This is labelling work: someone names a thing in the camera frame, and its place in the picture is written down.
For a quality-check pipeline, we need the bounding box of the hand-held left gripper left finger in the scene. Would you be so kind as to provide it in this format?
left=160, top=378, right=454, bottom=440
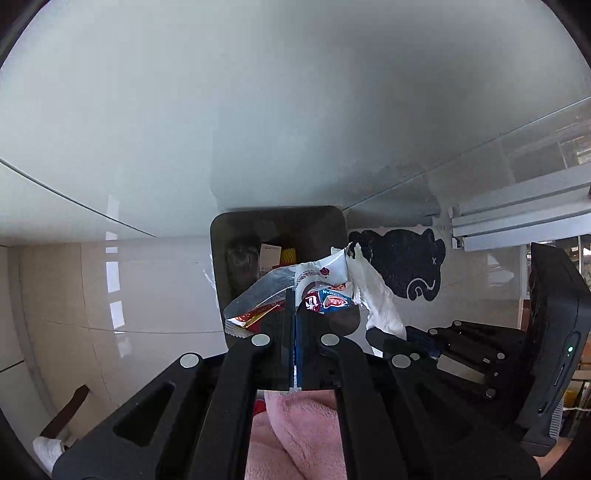
left=52, top=288, right=296, bottom=480

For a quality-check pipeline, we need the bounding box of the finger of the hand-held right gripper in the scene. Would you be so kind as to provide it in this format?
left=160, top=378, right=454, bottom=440
left=368, top=326, right=523, bottom=403
left=427, top=320, right=528, bottom=360

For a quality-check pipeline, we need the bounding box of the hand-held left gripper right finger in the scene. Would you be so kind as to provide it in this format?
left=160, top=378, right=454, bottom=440
left=295, top=299, right=542, bottom=480

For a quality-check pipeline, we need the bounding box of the chocolate snack wrapper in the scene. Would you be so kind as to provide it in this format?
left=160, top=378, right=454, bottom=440
left=224, top=247, right=361, bottom=340

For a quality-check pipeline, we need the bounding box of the small white barcode box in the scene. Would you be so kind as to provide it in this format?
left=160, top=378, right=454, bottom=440
left=259, top=244, right=282, bottom=273

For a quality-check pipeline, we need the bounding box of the white tissue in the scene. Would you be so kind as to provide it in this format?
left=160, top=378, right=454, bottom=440
left=348, top=242, right=407, bottom=340

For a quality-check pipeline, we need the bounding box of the black plastic bin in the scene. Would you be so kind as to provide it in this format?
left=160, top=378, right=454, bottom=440
left=210, top=205, right=363, bottom=356

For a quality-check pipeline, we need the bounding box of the person's right forearm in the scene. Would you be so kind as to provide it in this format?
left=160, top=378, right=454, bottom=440
left=538, top=434, right=575, bottom=472

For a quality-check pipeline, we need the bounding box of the pink fleece clothing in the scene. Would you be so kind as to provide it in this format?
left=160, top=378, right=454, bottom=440
left=245, top=390, right=349, bottom=480

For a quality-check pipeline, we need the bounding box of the black cat floor sticker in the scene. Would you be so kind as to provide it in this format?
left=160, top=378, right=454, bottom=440
left=348, top=226, right=446, bottom=303

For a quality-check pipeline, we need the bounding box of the brown wooden stool leg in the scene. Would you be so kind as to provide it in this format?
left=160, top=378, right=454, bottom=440
left=41, top=385, right=90, bottom=439

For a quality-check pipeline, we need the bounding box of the white shoe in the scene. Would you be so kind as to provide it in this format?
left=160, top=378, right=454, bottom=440
left=32, top=436, right=65, bottom=476

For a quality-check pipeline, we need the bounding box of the white door frame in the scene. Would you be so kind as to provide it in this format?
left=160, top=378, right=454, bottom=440
left=450, top=166, right=591, bottom=252

